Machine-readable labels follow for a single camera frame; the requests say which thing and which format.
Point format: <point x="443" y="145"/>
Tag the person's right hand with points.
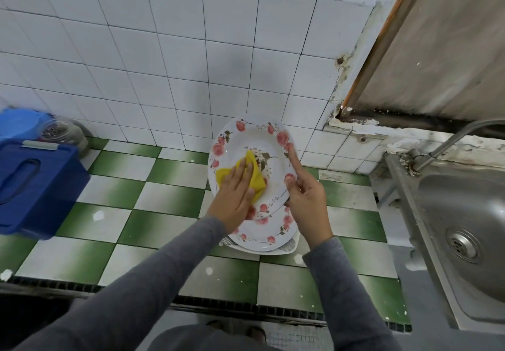
<point x="309" y="209"/>

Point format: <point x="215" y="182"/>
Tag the person's left hand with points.
<point x="233" y="203"/>

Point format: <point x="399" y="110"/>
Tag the person's right forearm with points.
<point x="351" y="299"/>

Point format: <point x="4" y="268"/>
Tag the person's black shoe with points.
<point x="256" y="333"/>
<point x="217" y="325"/>

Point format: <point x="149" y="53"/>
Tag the metal faucet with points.
<point x="450" y="140"/>

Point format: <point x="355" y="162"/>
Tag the stainless steel sink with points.
<point x="465" y="236"/>

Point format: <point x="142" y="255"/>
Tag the glass jar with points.
<point x="65" y="134"/>

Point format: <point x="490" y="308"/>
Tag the blue plastic box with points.
<point x="35" y="189"/>

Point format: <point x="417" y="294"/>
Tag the blue plastic bowl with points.
<point x="22" y="123"/>

